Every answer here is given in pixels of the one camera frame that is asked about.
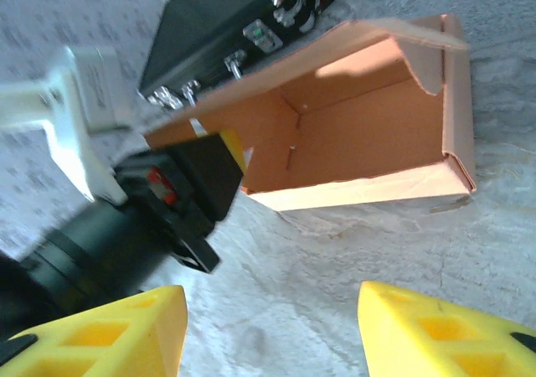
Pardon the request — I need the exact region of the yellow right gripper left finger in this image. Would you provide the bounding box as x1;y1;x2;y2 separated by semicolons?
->
0;285;188;377

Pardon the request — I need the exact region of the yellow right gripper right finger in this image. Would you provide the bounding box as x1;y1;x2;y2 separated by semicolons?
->
357;281;536;377

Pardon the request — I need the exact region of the brown cardboard paper box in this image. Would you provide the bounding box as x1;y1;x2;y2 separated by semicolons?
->
144;13;477;213

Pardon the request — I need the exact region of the black control box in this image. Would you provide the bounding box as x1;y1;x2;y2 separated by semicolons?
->
138;0;359;106

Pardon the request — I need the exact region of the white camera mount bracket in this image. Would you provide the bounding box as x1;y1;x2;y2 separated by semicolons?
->
0;45;131;206

